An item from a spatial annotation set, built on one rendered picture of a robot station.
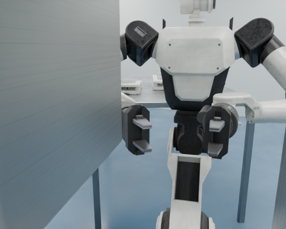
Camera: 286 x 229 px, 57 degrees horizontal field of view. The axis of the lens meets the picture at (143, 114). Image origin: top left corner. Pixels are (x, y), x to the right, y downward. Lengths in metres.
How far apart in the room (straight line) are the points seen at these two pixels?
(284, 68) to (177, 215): 0.59
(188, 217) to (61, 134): 0.80
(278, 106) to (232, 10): 4.29
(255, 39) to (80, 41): 0.81
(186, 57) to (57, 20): 0.76
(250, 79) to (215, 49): 4.13
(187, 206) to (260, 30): 0.64
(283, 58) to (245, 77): 4.09
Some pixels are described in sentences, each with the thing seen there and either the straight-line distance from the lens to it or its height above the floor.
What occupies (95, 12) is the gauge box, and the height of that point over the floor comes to 1.25.
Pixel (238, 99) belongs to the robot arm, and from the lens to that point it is 0.79.
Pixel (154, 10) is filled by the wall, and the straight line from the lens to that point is 5.40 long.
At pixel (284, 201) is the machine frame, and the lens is 0.41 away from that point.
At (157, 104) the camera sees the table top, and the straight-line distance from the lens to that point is 1.61.
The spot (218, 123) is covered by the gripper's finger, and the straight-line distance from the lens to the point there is 0.59.
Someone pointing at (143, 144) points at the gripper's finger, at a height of 1.00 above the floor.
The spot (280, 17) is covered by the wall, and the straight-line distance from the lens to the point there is 5.05.
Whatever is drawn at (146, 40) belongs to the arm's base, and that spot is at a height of 1.24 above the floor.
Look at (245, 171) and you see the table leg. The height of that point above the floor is 0.40.
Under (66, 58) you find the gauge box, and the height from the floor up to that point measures 1.21.
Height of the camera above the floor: 1.22
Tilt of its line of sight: 14 degrees down
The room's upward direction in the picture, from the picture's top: straight up
